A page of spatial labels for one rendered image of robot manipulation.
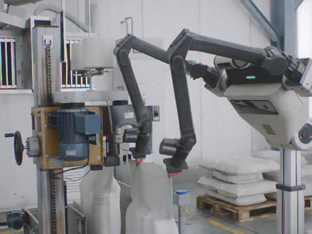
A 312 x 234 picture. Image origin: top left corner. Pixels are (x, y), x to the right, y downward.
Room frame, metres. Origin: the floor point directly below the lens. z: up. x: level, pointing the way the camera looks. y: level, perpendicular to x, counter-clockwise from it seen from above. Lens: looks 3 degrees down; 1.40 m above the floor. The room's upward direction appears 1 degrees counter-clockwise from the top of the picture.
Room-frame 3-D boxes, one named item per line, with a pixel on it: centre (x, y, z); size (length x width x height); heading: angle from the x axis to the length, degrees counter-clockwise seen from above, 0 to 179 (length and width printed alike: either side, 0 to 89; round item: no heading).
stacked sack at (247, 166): (5.17, -1.08, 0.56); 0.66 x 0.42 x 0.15; 116
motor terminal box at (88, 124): (2.19, 0.30, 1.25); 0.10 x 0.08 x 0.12; 141
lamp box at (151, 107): (2.63, -0.01, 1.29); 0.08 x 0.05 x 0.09; 26
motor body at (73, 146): (2.26, 0.38, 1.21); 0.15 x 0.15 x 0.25
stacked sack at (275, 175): (5.45, -1.60, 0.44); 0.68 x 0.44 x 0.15; 116
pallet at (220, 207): (5.49, -1.24, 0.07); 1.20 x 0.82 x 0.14; 118
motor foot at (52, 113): (2.32, 0.45, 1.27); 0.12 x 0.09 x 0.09; 116
